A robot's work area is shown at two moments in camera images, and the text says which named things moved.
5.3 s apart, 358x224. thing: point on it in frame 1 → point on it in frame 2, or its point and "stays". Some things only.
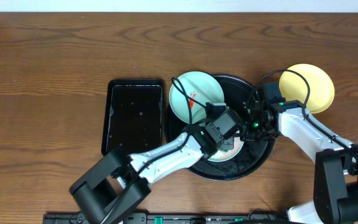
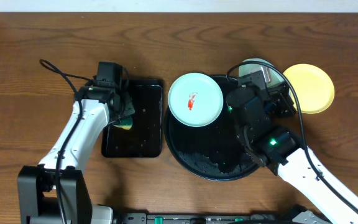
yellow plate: x=293 y=87 stays
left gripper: x=226 y=144 → x=126 y=109
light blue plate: x=223 y=156 → x=270 y=76
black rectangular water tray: x=134 y=116 stays
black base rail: x=165 y=218 stays
